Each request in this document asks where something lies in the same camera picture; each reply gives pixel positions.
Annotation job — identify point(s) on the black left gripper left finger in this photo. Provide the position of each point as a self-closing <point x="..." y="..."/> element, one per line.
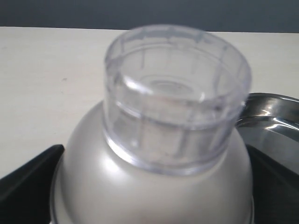
<point x="25" y="193"/>

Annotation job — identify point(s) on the round stainless steel plate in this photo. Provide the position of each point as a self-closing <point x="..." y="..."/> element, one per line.
<point x="269" y="126"/>

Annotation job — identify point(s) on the clear plastic shaker bottle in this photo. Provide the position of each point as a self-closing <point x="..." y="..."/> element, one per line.
<point x="161" y="147"/>

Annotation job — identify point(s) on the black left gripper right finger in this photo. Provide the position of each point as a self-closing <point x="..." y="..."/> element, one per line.
<point x="275" y="190"/>

